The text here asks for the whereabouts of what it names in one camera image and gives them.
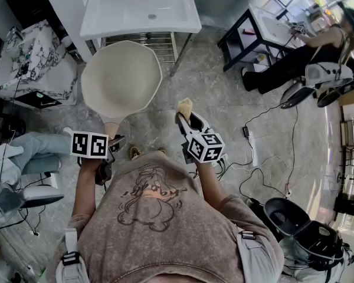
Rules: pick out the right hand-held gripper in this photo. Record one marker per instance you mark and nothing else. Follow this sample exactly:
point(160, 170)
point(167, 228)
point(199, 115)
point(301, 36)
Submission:
point(205, 147)

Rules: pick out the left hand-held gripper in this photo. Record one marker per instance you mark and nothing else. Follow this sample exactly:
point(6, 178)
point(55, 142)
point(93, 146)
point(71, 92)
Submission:
point(88, 144)

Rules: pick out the yellow sponge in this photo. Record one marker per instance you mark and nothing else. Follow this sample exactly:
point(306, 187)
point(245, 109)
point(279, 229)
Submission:
point(185, 108)

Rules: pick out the large cream bowl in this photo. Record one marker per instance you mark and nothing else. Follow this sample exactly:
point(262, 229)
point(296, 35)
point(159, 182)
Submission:
point(121, 78)

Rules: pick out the person's left forearm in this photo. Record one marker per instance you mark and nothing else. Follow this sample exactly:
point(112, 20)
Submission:
point(87, 187)

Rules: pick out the person's right forearm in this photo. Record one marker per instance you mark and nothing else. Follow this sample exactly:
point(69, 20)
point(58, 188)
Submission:
point(208, 184)

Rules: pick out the tan shoe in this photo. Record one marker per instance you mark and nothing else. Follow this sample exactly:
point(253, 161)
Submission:
point(134, 152)
point(162, 150)

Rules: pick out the white power strip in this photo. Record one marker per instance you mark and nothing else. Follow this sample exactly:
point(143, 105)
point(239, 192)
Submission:
point(221, 161)

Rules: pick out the black power adapter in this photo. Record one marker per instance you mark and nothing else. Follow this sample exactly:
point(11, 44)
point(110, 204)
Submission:
point(246, 131)

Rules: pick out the chrome sink stand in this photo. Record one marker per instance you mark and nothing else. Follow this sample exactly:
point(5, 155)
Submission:
point(162, 47)

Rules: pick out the black tray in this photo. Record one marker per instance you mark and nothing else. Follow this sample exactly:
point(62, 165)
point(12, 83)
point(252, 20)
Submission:
point(38, 99)

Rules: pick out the grey office chair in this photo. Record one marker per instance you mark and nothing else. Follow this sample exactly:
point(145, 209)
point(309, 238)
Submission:
point(315, 78)
point(39, 194)

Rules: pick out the black sink stand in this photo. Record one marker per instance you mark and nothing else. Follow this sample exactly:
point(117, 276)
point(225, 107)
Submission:
point(239, 40)

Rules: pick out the brown printed t-shirt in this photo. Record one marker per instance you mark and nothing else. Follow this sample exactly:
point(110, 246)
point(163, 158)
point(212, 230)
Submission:
point(165, 231)

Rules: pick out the marble pattern cabinet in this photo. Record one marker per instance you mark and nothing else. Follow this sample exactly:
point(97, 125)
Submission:
point(44, 66)

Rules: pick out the pink sponge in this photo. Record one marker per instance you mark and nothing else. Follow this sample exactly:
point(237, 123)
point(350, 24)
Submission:
point(249, 31)

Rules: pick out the chrome sink drain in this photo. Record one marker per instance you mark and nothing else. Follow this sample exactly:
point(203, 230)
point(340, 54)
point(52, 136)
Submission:
point(152, 16)

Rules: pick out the white oval-bowl sink basin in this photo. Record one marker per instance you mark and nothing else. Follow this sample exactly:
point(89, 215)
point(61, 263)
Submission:
point(271, 25)

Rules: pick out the white rectangular sink basin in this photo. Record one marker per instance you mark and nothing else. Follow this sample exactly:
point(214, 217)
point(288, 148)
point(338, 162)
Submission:
point(135, 7)

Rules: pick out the open black case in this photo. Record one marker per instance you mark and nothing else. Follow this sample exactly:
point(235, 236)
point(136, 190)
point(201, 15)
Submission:
point(286, 217)

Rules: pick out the black faucet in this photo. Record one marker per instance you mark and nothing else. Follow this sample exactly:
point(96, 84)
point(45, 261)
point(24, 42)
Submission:
point(281, 15)

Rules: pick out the black box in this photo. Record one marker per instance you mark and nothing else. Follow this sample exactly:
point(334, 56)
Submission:
point(349, 205)

